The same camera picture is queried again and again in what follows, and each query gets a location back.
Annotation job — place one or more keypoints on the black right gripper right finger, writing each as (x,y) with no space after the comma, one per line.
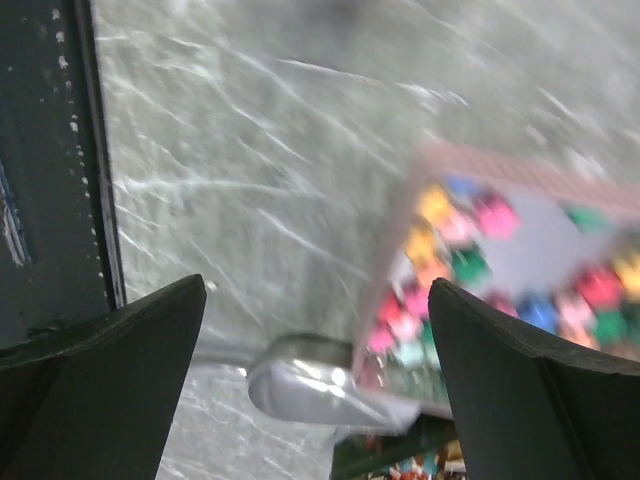
(528,404)

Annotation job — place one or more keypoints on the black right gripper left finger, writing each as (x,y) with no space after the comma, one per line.
(96,400)

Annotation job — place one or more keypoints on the pink star candy tin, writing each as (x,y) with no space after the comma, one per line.
(543,244)

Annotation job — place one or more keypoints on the silver metal scoop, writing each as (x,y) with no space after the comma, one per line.
(307,378)

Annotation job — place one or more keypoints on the gold lollipop tin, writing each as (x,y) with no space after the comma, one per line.
(430,449)

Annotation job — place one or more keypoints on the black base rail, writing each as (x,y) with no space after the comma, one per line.
(60,254)

